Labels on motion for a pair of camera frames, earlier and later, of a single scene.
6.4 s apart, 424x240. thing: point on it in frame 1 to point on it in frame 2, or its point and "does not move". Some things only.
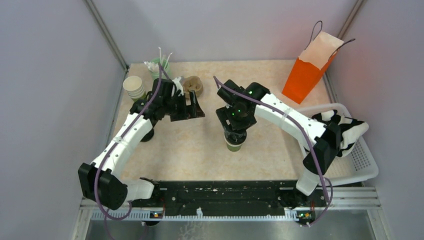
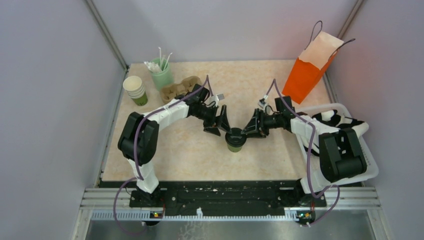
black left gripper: (192, 111) to (221, 121)
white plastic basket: (357, 164) does not move
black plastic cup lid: (235, 134) does not move
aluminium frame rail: (101, 23) does not move
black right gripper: (224, 113) to (258, 115)
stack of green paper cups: (133, 86) does not move
